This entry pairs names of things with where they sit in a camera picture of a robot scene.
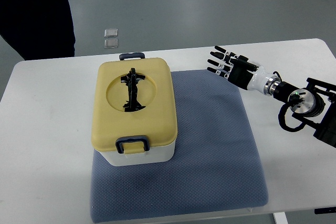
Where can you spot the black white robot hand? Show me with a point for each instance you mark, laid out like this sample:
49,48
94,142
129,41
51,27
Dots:
241,72

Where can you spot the yellow storage box lid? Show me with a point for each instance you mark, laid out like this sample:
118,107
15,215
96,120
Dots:
134,106

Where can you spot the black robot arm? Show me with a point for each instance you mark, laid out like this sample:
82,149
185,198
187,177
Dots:
306,103

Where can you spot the white storage box base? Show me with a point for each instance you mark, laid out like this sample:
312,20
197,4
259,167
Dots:
134,154

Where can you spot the blue grey fabric cushion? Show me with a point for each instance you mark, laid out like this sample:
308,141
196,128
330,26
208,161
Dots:
215,166

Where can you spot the lower silver floor plate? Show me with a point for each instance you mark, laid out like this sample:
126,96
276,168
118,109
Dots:
110,43

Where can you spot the silver floor plate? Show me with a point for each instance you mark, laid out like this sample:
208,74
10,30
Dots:
111,32
110,43

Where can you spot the upper silver floor plate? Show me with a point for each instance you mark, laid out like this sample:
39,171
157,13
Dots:
111,32

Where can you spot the white table leg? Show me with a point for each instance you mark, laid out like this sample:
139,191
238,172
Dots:
280,218

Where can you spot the person in dark clothing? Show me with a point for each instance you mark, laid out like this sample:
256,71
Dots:
38,29

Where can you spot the black bracket under table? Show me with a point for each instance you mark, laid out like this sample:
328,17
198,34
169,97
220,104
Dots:
329,210

